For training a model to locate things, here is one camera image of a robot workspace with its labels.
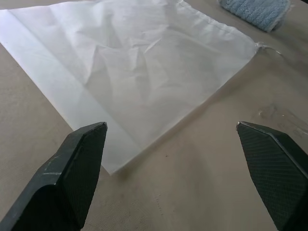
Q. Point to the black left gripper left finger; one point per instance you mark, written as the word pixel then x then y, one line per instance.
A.
pixel 62 183

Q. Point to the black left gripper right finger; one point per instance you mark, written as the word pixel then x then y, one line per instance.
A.
pixel 276 173

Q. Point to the blue rolled towel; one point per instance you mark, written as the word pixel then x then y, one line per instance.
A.
pixel 257 12

